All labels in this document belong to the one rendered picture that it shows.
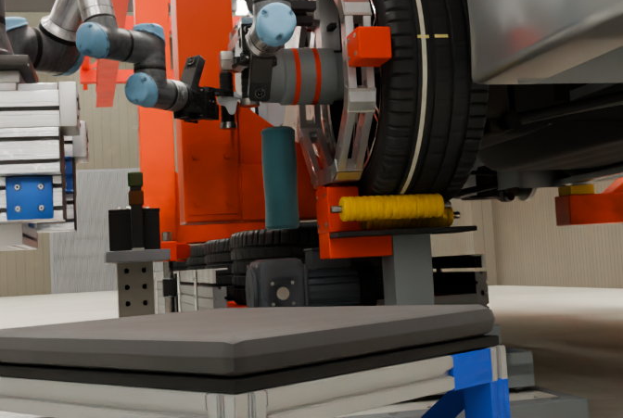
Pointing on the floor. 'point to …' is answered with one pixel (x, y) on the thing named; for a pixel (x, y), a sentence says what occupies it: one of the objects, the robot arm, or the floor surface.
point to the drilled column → (135, 289)
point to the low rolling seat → (258, 363)
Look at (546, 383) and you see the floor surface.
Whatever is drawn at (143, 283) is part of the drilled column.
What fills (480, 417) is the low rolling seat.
